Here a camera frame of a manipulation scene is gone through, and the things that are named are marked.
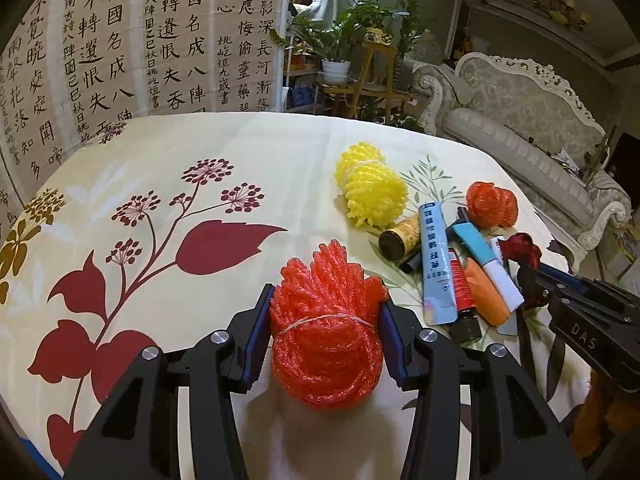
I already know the orange tube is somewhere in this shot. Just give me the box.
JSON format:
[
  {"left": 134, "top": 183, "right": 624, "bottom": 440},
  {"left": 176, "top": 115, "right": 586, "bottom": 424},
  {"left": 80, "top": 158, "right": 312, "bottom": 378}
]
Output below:
[{"left": 462, "top": 257, "right": 511, "bottom": 327}]

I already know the dark red wrapper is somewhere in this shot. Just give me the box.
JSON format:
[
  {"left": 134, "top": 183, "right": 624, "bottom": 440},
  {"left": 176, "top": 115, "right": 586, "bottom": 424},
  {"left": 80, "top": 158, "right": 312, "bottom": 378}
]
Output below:
[{"left": 495, "top": 232, "right": 542, "bottom": 267}]

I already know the green plant in patterned pot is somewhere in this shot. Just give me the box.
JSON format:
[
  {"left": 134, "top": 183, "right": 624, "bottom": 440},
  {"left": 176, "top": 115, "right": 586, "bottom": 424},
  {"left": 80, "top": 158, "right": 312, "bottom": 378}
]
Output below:
[{"left": 350, "top": 0, "right": 431, "bottom": 48}]

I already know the ornate pale sofa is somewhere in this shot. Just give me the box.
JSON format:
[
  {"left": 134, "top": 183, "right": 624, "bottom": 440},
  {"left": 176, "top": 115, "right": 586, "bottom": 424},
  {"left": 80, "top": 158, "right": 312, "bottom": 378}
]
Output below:
[{"left": 410, "top": 52, "right": 633, "bottom": 266}]

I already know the blue and silver tube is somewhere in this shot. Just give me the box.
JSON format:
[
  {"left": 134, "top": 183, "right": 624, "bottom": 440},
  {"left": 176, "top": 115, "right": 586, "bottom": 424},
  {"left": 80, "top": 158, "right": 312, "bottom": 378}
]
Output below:
[{"left": 417, "top": 201, "right": 458, "bottom": 327}]

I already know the stack of papers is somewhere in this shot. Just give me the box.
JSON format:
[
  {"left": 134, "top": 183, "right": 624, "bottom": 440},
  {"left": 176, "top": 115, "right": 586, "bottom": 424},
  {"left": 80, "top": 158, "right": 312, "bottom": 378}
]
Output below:
[{"left": 549, "top": 149, "right": 583, "bottom": 173}]

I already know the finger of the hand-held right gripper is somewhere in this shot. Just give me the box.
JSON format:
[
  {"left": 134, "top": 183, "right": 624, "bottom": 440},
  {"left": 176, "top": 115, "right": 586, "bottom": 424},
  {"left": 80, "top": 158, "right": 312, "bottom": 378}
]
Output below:
[
  {"left": 517, "top": 265, "right": 552, "bottom": 309},
  {"left": 537, "top": 265, "right": 592, "bottom": 296}
]

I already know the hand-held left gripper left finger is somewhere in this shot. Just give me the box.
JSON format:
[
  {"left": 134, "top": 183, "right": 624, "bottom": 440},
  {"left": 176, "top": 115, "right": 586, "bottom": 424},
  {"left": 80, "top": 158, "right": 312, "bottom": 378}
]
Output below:
[{"left": 64, "top": 284, "right": 281, "bottom": 480}]

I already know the metal shelf rack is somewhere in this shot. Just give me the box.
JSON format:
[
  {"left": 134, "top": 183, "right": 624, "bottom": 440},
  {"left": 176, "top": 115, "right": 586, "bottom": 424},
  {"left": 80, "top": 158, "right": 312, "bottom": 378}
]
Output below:
[{"left": 281, "top": 45, "right": 326, "bottom": 113}]

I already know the orange foam net bundle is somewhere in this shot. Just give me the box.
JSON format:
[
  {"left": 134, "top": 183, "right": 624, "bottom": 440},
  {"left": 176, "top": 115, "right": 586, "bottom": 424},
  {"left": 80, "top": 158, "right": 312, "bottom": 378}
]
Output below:
[{"left": 466, "top": 181, "right": 519, "bottom": 229}]

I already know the yellow and black cylinder bottle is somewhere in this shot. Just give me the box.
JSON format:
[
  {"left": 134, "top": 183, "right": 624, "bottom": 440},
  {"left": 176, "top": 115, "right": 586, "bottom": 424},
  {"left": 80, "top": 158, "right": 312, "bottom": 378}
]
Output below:
[{"left": 378, "top": 215, "right": 421, "bottom": 262}]

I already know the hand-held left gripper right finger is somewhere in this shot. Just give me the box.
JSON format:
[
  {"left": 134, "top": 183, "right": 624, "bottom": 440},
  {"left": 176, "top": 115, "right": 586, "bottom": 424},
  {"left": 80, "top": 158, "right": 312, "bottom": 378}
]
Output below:
[{"left": 377, "top": 300, "right": 586, "bottom": 480}]

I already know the red tube with black cap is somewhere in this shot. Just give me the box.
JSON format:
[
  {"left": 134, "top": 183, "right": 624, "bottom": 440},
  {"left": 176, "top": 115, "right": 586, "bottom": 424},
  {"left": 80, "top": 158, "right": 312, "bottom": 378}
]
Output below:
[{"left": 447, "top": 249, "right": 483, "bottom": 345}]

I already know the floral tablecloth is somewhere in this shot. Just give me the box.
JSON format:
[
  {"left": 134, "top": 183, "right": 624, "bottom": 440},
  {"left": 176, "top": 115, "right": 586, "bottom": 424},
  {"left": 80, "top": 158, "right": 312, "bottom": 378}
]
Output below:
[{"left": 0, "top": 110, "right": 591, "bottom": 480}]

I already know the teal and white tube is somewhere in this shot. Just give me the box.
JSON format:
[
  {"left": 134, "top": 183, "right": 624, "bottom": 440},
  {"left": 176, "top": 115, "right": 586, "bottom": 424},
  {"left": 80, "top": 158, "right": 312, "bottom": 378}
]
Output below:
[{"left": 451, "top": 222, "right": 525, "bottom": 313}]

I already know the red foam net bundle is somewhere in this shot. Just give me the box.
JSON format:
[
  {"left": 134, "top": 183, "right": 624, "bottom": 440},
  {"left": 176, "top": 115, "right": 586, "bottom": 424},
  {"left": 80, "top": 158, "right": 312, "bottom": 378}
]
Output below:
[{"left": 270, "top": 241, "right": 388, "bottom": 411}]

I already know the calligraphy wall hanging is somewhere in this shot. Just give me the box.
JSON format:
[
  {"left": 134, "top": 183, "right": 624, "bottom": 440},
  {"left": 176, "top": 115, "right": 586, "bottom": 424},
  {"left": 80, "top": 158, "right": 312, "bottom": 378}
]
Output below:
[{"left": 0, "top": 0, "right": 293, "bottom": 221}]

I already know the green plant in white pot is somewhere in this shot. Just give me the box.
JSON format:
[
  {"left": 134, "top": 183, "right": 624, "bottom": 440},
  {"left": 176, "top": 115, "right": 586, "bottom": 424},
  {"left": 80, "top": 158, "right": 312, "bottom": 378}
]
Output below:
[{"left": 270, "top": 0, "right": 396, "bottom": 86}]

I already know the yellow foam net bundle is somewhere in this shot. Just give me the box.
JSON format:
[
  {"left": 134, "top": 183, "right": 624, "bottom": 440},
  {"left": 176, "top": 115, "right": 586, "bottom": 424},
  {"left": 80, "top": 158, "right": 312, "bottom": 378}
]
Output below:
[{"left": 334, "top": 143, "right": 407, "bottom": 229}]

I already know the person's right forearm orange sleeve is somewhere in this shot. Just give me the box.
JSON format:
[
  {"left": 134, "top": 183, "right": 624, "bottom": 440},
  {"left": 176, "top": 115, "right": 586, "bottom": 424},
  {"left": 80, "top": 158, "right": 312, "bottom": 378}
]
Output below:
[{"left": 570, "top": 367, "right": 640, "bottom": 461}]

